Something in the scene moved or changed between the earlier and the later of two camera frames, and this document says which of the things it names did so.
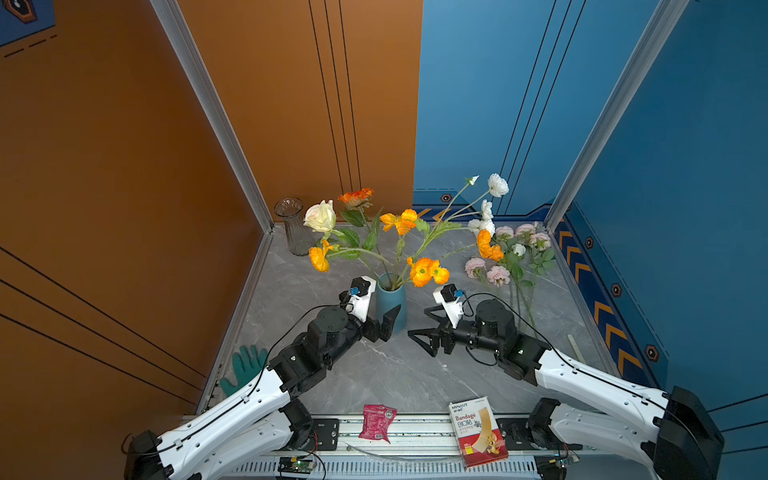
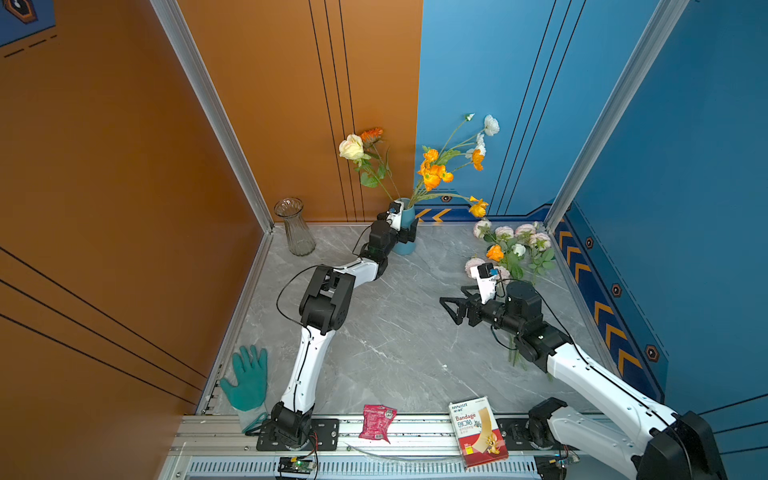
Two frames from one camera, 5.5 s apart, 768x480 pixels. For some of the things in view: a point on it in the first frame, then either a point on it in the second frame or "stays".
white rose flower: [322, 217] -> [352, 148]
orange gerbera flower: [359, 199] -> [370, 137]
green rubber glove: [246, 371] stays
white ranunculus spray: [498, 186] -> [472, 145]
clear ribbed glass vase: [298, 236] stays
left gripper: [384, 331] -> [410, 234]
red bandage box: [479, 440] stays
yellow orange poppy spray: [422, 270] -> [432, 172]
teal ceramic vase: [390, 293] -> [408, 215]
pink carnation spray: [476, 266] stays
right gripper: [446, 333] -> [462, 304]
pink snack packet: [377, 420] stays
